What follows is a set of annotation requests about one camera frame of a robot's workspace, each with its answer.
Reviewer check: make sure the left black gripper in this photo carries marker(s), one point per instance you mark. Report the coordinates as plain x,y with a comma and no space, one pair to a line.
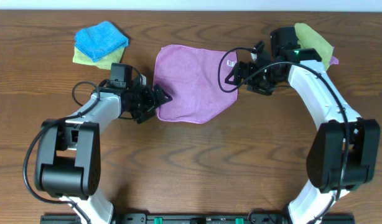
149,101

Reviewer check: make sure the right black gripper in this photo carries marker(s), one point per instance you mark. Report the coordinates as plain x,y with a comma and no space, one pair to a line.
250,67

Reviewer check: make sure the purple microfibre cloth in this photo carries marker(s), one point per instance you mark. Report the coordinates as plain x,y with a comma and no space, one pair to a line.
191,77

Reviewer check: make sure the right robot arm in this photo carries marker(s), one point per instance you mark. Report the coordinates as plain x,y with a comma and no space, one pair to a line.
343,154

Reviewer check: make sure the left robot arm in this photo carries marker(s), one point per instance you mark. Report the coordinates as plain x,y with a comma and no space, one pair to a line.
68,163

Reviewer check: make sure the green folded cloth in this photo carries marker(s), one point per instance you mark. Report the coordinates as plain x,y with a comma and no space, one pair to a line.
104,63

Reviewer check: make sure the green crumpled cloth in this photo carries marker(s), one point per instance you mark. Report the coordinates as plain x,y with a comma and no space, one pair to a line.
309,38

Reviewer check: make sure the blue folded cloth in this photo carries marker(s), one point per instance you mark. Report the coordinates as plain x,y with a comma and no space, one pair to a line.
100,40

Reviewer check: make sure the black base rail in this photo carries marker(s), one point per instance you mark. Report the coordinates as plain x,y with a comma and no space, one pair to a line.
140,218

